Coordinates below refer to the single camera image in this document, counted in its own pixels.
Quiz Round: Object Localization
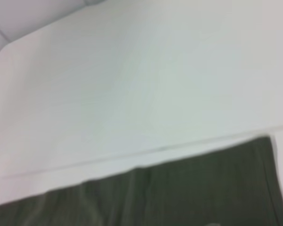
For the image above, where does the dark green FREE T-shirt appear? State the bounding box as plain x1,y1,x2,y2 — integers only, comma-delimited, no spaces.
0,135,283,226

